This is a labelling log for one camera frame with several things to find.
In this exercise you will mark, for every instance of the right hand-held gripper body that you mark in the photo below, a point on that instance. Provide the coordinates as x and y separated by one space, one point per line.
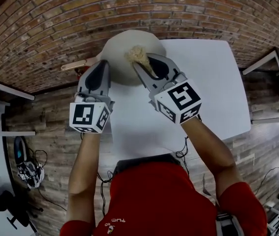
183 96

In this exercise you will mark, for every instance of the person's left forearm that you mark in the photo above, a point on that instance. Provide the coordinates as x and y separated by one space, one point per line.
82 171

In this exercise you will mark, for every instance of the spare grey gripper device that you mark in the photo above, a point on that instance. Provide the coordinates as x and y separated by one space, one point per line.
29 173

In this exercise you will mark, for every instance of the beige noodle lump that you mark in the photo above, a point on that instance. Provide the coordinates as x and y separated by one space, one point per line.
136 54

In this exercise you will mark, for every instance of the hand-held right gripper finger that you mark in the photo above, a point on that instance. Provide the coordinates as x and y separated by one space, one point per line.
147 81
172 66

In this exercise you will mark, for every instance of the person's red shirt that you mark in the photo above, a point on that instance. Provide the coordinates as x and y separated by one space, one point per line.
159 200

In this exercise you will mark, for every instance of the person's right forearm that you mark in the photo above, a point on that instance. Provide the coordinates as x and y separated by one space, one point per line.
210 156

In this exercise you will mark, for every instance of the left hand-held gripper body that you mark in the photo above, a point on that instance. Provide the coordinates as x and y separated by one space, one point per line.
82 114

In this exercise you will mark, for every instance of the black office chair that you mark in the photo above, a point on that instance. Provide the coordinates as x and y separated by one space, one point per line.
4 203

